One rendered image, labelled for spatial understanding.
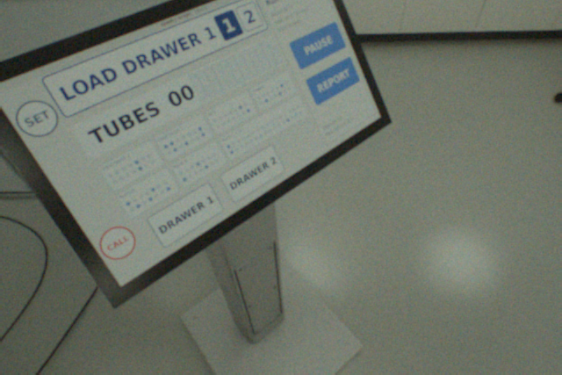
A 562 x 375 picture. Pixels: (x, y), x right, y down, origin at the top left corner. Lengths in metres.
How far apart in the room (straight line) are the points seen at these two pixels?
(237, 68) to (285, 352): 1.08
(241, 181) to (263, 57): 0.18
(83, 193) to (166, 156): 0.11
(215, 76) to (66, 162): 0.21
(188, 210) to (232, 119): 0.14
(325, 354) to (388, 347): 0.23
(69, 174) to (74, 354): 1.22
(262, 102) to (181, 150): 0.14
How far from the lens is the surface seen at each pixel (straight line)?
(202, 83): 0.51
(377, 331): 1.49
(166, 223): 0.50
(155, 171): 0.49
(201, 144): 0.50
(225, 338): 1.44
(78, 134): 0.49
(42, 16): 1.37
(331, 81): 0.61
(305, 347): 1.41
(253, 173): 0.53
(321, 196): 1.75
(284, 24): 0.58
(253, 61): 0.54
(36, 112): 0.49
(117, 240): 0.49
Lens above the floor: 1.40
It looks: 49 degrees down
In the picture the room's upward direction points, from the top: 4 degrees counter-clockwise
